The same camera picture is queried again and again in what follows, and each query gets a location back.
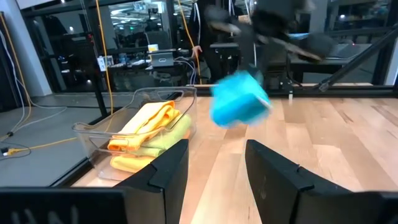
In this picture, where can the clear plastic bin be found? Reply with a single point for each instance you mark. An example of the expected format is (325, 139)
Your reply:
(93, 137)

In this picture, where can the teal microfiber towel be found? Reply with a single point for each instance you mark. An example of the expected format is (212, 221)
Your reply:
(239, 99)

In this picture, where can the orange microfiber towel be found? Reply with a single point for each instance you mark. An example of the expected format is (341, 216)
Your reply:
(149, 121)
(130, 163)

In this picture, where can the green microfiber towel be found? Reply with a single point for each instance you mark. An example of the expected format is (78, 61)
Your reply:
(171, 137)

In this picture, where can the person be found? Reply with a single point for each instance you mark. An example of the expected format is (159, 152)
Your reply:
(206, 31)

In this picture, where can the grey device on desk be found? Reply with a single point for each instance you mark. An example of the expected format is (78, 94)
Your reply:
(161, 59)

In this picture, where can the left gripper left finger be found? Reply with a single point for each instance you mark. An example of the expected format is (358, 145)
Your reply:
(164, 180)

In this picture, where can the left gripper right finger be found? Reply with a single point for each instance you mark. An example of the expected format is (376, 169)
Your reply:
(273, 183)

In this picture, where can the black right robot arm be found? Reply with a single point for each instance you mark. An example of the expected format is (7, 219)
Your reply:
(270, 21)

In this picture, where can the black desk frame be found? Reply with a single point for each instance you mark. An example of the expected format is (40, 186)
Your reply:
(311, 63)

